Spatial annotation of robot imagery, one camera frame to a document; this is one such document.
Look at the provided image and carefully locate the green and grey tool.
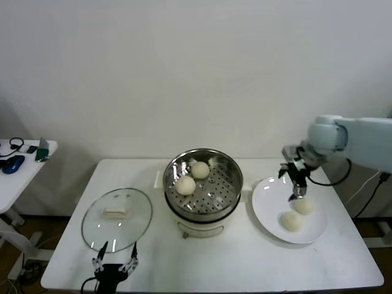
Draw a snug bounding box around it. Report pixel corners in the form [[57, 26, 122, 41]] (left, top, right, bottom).
[[34, 137, 50, 163]]

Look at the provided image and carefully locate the stainless steel steamer basket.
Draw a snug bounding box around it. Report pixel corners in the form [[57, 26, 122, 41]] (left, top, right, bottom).
[[162, 148, 244, 222]]

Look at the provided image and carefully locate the white stand base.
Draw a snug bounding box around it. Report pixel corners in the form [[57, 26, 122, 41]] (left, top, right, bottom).
[[366, 222, 392, 249]]

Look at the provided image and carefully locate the floor cable bundle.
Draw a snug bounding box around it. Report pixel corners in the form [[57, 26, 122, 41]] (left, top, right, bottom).
[[17, 260, 44, 282]]

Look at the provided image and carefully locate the white side table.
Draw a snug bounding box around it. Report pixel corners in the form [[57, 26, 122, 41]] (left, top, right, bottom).
[[0, 140, 59, 280]]

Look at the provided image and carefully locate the white wall cable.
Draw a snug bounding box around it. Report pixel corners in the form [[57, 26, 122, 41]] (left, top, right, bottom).
[[345, 171, 380, 206]]

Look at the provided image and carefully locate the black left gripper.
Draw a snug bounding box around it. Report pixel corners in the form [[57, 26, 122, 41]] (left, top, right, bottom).
[[92, 241, 140, 294]]

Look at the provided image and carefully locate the black cable loop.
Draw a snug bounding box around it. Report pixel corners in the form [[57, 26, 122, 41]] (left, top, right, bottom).
[[0, 137, 25, 158]]

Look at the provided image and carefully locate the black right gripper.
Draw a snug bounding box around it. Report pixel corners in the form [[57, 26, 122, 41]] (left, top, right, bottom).
[[277, 157, 309, 202]]

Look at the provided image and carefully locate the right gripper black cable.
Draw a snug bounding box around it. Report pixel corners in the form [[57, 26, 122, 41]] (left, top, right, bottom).
[[306, 157, 352, 186]]

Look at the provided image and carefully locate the glass lid with white handle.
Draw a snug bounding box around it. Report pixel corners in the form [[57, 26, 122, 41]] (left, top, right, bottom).
[[81, 187, 153, 253]]

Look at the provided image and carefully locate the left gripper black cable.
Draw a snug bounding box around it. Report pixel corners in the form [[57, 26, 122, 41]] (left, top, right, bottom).
[[80, 276, 98, 294]]

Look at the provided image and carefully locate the white steamed baozi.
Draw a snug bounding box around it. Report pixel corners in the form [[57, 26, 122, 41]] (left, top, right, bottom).
[[175, 176, 197, 196], [190, 161, 211, 180], [294, 197, 315, 216], [281, 211, 304, 232]]

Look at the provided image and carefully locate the blue and black object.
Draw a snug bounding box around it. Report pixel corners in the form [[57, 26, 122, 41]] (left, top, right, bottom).
[[0, 155, 26, 175]]

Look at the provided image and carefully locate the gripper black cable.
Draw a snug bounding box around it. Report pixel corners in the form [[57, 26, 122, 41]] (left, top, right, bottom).
[[80, 276, 98, 294], [306, 157, 352, 186]]

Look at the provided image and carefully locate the black cable with plug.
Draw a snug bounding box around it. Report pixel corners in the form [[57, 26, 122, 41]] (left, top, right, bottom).
[[355, 172, 390, 219]]

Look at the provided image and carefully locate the white round plate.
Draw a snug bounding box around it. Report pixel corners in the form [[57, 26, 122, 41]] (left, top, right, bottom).
[[251, 176, 328, 245]]

